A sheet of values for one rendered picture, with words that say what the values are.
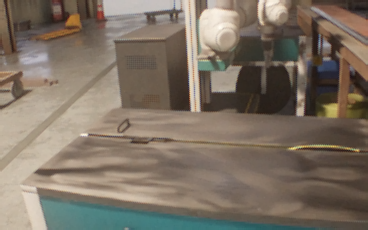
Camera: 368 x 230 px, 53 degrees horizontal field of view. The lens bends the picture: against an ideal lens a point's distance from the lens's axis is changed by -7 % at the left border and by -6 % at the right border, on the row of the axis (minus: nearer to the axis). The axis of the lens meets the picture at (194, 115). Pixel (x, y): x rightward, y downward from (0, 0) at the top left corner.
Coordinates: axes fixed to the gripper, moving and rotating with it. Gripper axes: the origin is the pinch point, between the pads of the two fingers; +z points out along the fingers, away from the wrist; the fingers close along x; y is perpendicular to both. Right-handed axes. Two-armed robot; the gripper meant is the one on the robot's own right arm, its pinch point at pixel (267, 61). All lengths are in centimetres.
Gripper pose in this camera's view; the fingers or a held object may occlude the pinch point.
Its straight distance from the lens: 230.4
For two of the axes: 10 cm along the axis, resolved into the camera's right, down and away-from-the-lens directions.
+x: -2.5, 3.6, -9.0
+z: 0.6, 9.3, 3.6
